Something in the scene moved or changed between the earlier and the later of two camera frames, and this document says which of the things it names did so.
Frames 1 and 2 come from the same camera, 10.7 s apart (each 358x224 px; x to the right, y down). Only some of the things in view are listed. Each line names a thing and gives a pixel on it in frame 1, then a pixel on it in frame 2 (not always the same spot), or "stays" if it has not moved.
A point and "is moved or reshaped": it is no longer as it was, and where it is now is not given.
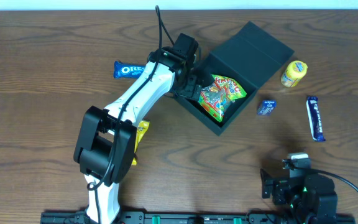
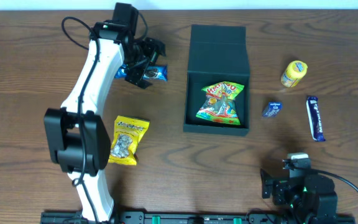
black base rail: x=202 y=218 stays
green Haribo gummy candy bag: x=216 y=97 is moved or reshaped
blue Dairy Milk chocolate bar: x=314 y=118 stays
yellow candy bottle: x=294 y=72 stays
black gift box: x=248 y=57 is moved or reshaped
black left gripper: x=192 y=88 to x=143 y=66
